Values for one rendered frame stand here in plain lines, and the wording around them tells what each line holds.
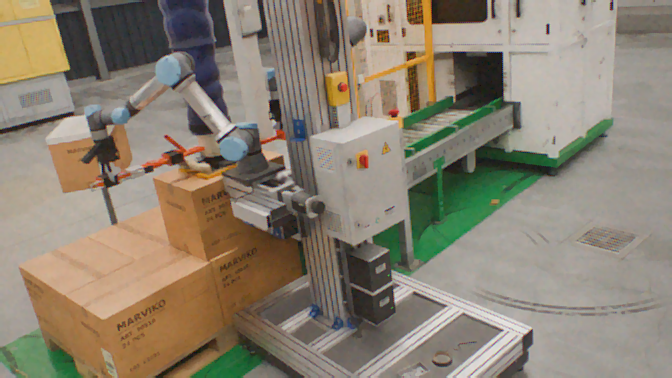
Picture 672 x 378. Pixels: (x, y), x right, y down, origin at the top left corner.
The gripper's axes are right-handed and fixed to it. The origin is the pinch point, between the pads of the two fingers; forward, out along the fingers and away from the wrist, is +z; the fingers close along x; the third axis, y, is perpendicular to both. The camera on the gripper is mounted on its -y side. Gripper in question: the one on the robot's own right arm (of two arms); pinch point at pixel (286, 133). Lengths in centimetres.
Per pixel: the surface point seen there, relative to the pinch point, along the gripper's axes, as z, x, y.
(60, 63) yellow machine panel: 24, -749, -144
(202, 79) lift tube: -36, -16, 34
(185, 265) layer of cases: 53, -13, 69
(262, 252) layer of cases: 64, -6, 25
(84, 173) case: 34, -165, 56
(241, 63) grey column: -18, -135, -69
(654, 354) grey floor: 107, 167, -67
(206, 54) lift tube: -48, -16, 29
